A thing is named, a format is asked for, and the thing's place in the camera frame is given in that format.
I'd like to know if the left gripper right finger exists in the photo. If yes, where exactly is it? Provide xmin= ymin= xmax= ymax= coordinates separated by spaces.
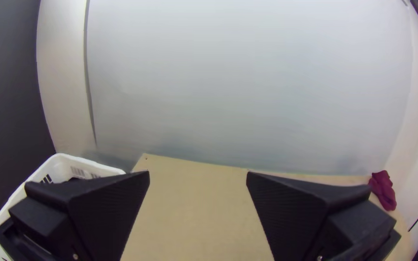
xmin=246 ymin=171 xmax=401 ymax=261

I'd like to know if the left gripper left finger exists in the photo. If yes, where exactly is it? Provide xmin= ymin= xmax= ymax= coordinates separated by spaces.
xmin=8 ymin=170 xmax=151 ymax=261

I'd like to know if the white laundry basket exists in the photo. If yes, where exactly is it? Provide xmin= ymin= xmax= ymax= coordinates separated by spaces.
xmin=0 ymin=153 xmax=126 ymax=261

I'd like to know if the dark red garment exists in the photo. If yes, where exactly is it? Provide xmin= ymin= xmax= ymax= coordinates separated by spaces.
xmin=368 ymin=170 xmax=398 ymax=212

